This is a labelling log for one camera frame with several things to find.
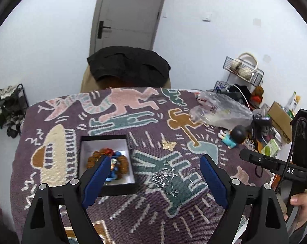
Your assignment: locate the black-haired doll figure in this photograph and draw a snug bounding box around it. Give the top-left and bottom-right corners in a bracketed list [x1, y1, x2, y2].
[218, 125, 247, 149]

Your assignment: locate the wire wall basket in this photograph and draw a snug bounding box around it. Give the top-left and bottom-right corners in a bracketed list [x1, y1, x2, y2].
[223, 52, 264, 86]

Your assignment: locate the blue red charm bundle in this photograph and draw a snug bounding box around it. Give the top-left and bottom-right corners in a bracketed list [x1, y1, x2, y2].
[99, 148, 122, 182]

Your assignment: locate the red brown teddy bear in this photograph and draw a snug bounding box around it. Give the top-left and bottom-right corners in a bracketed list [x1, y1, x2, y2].
[250, 86, 264, 105]

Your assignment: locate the black jacket on chair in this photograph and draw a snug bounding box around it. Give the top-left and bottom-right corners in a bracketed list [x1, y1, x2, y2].
[87, 46, 171, 89]

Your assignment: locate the patterned woven blanket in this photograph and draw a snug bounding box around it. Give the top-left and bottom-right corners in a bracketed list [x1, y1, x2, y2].
[11, 88, 270, 243]

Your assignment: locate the person's right hand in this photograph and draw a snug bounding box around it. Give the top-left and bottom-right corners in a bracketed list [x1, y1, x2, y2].
[290, 193, 307, 228]

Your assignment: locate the silver chain necklace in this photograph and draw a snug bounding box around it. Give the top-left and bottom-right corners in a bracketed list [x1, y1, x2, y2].
[147, 160, 203, 197]

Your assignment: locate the clear plastic bag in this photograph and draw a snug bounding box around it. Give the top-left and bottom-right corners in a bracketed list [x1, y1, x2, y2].
[189, 91, 253, 130]

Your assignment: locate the cardboard box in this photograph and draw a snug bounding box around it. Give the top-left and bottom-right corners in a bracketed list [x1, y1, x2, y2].
[268, 101, 292, 144]

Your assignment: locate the brown plush keychain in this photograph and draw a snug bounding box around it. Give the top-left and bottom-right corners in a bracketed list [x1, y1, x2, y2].
[87, 151, 129, 177]

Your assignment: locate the black jewelry box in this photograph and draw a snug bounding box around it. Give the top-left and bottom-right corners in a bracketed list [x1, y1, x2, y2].
[77, 134, 138, 197]

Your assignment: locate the gold butterfly hairpin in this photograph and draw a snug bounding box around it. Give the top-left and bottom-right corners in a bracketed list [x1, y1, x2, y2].
[162, 139, 177, 151]

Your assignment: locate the grey door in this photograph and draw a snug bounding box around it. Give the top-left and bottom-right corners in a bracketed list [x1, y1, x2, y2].
[89, 0, 164, 54]

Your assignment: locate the black shoe rack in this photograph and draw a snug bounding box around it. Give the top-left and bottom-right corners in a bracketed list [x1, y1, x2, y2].
[0, 83, 29, 132]

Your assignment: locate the white light switch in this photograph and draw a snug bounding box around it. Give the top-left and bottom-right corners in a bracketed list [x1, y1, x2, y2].
[202, 12, 212, 22]

